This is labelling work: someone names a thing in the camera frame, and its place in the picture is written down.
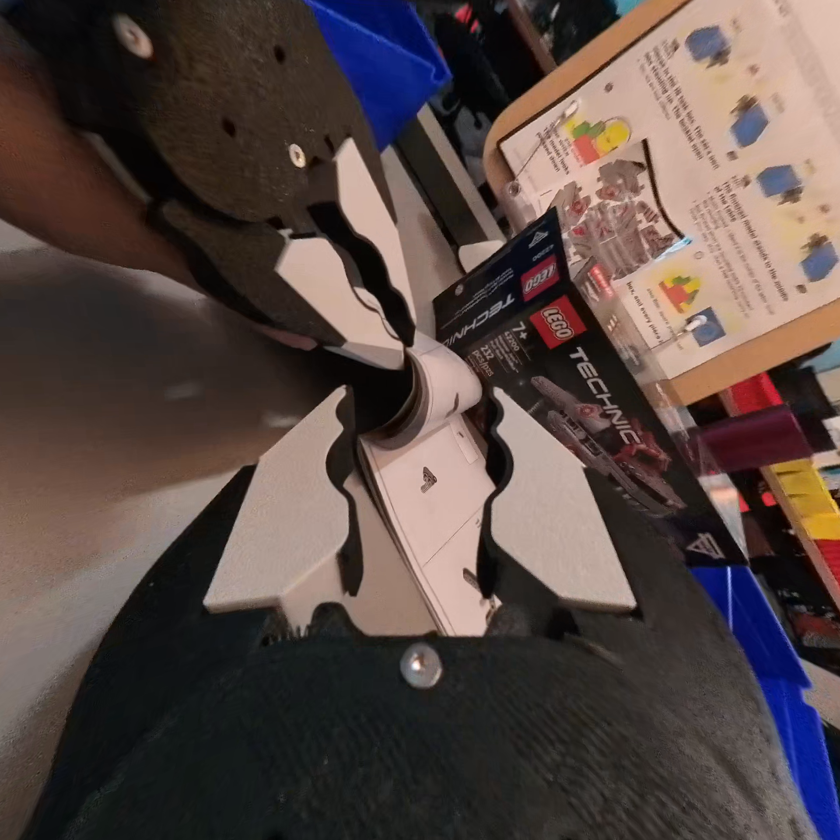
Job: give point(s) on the black desk rail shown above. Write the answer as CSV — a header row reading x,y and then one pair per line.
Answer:
x,y
446,190

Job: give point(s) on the yellow plastic bin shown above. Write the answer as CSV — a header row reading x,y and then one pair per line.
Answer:
x,y
814,505

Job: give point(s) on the grey desk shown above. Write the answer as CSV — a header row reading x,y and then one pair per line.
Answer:
x,y
98,525

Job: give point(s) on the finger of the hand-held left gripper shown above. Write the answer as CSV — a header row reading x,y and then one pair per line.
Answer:
x,y
312,282
374,216

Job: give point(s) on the cardboard instruction board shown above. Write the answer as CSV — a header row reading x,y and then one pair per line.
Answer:
x,y
722,164

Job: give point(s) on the person's left hand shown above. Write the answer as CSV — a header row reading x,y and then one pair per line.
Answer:
x,y
65,184

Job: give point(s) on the black toy set box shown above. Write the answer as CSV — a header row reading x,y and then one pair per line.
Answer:
x,y
590,394

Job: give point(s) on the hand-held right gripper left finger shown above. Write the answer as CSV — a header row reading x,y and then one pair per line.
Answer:
x,y
282,525

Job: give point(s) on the dark red plastic bin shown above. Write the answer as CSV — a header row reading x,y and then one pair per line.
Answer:
x,y
754,439

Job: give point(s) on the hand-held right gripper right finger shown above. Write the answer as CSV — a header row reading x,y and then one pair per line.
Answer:
x,y
564,525

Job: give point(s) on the blue plastic bin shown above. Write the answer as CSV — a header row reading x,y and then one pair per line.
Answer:
x,y
787,689
380,59

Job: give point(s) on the white instruction booklet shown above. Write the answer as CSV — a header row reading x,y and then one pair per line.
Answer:
x,y
433,512

